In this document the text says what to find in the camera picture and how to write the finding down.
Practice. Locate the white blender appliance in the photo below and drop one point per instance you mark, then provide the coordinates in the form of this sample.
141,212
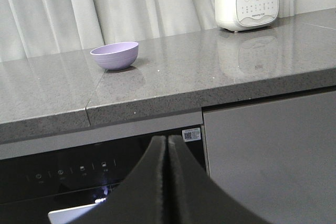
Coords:
241,15

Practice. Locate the black disinfection cabinet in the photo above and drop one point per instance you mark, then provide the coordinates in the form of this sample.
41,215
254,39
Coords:
58,186

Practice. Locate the white curtain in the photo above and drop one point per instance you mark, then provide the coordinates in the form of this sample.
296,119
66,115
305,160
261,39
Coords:
32,28

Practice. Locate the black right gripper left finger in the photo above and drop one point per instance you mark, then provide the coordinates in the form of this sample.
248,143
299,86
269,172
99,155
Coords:
140,197

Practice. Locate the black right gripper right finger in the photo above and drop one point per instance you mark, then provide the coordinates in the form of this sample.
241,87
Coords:
195,198

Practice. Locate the grey cabinet door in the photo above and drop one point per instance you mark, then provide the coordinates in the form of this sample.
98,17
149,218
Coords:
277,158

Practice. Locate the purple plastic bowl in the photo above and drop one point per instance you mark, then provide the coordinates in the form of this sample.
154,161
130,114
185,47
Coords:
116,56

